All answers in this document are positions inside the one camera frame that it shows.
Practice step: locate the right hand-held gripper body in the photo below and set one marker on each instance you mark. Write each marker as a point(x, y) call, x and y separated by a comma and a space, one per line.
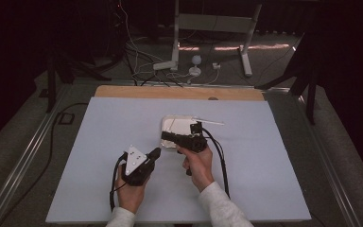
point(193, 143)

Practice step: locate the pale blue table sheet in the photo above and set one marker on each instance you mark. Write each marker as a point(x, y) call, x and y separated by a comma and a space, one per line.
point(107, 142)

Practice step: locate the small white adapter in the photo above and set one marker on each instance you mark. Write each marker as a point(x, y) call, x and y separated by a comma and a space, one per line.
point(216, 66)

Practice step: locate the black tripod stand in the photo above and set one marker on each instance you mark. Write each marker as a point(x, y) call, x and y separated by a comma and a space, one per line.
point(305, 72)
point(58, 69)

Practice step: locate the black square floor frame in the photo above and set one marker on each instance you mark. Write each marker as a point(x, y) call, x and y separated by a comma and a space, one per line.
point(60, 118)

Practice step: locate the white power strip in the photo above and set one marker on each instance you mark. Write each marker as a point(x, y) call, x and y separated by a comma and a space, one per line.
point(164, 65)

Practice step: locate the white metal stand frame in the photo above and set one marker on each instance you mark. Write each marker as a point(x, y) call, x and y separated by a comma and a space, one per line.
point(214, 23)

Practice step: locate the round white device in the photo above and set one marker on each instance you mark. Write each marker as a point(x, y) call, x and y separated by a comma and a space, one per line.
point(196, 63)

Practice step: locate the white square tray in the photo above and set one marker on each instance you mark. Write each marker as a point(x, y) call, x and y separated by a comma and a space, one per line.
point(181, 126)

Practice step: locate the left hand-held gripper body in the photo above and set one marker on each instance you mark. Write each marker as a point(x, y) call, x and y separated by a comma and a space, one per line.
point(137, 171)

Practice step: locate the person's right hand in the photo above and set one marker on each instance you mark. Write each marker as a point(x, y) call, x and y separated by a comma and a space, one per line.
point(201, 168)

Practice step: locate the metal floor rail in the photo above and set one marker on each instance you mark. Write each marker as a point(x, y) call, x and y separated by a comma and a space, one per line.
point(28, 157)
point(324, 157)

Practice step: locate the wooden table board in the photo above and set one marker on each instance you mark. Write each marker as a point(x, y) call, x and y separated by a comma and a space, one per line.
point(157, 92)

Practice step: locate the person's left hand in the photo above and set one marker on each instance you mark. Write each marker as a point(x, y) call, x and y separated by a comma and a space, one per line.
point(132, 197)

